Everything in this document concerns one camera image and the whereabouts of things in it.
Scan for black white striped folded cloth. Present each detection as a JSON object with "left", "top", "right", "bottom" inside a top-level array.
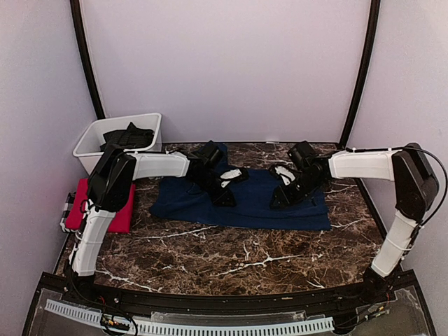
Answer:
[{"left": 59, "top": 192, "right": 79, "bottom": 232}]

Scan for black clothes in bin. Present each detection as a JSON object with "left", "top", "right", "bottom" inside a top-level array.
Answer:
[{"left": 100, "top": 122, "right": 155, "bottom": 151}]

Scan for white slotted cable duct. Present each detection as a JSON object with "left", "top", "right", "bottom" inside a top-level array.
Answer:
[{"left": 45, "top": 300, "right": 334, "bottom": 335}]

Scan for left black frame post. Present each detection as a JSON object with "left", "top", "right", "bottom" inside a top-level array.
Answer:
[{"left": 69, "top": 0, "right": 106, "bottom": 120}]

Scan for black curved front rail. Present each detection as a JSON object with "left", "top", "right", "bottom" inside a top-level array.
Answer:
[{"left": 36, "top": 270, "right": 419, "bottom": 328}]

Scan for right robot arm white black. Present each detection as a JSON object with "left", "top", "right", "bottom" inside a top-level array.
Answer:
[{"left": 269, "top": 141, "right": 440, "bottom": 304}]

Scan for white plastic bin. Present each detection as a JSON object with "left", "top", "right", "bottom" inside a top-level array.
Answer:
[{"left": 73, "top": 113, "right": 162, "bottom": 173}]

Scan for right black frame post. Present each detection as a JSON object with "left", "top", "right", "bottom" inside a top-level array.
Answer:
[{"left": 338, "top": 0, "right": 381, "bottom": 148}]

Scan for navy blue t-shirt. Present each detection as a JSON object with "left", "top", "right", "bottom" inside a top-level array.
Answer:
[{"left": 150, "top": 169, "right": 331, "bottom": 231}]

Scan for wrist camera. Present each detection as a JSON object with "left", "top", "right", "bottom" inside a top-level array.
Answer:
[
  {"left": 268, "top": 164, "right": 298, "bottom": 186},
  {"left": 219, "top": 168, "right": 249, "bottom": 188}
]

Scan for folded red t-shirt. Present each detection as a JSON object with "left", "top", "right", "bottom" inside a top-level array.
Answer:
[{"left": 73, "top": 178, "right": 136, "bottom": 233}]

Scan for black frame post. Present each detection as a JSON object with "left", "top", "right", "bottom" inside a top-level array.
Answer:
[
  {"left": 69, "top": 0, "right": 106, "bottom": 120},
  {"left": 338, "top": 0, "right": 381, "bottom": 148}
]

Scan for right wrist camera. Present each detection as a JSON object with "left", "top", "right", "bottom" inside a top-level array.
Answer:
[{"left": 268, "top": 164, "right": 298, "bottom": 186}]

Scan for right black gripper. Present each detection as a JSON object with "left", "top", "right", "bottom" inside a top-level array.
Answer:
[{"left": 269, "top": 171, "right": 323, "bottom": 209}]

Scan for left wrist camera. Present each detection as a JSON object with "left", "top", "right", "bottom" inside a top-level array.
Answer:
[{"left": 219, "top": 168, "right": 249, "bottom": 188}]

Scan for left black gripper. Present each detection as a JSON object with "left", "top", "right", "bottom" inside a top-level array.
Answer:
[{"left": 192, "top": 171, "right": 237, "bottom": 207}]

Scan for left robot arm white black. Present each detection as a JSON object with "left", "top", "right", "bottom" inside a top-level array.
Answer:
[{"left": 69, "top": 141, "right": 236, "bottom": 277}]

